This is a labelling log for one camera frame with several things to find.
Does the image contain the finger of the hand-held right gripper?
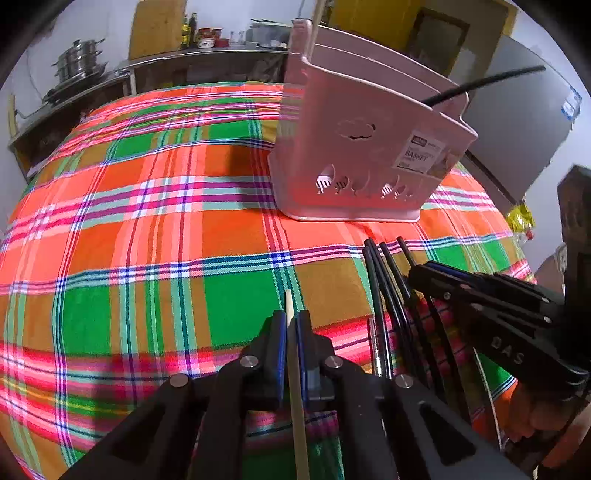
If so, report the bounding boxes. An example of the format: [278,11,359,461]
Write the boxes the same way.
[408,267,551,328]
[425,261,568,320]

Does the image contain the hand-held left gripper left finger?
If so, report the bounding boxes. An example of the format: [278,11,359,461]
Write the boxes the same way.
[60,310,289,480]

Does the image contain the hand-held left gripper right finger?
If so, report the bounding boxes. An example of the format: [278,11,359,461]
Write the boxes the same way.
[295,310,532,480]

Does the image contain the wooden chopstick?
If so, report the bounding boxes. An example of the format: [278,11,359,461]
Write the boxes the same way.
[308,0,324,61]
[285,290,310,480]

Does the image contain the pink utensil basket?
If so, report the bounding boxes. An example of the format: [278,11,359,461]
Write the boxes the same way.
[268,18,479,223]

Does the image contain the person's right hand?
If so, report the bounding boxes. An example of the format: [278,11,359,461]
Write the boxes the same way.
[501,392,591,472]

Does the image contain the yellow plastic bag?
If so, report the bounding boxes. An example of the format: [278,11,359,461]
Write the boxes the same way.
[505,202,537,232]

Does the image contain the dark wooden furniture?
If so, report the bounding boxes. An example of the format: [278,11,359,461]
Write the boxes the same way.
[556,165,591,296]

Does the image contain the grey refrigerator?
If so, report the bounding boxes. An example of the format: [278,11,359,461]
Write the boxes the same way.
[462,34,583,204]

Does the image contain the plaid tablecloth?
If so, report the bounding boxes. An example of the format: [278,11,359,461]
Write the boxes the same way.
[0,80,536,480]

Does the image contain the metal kitchen counter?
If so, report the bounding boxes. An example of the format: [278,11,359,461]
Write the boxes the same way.
[7,45,291,181]

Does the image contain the red lidded jars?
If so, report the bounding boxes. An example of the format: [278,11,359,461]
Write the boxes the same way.
[198,27,230,49]

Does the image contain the black stove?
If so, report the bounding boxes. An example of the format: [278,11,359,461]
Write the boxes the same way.
[42,76,109,106]

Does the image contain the wooden cutting board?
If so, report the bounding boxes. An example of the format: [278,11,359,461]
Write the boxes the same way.
[129,0,188,61]

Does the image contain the stacked steel pot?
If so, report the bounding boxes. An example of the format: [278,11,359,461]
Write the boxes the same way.
[51,39,109,84]

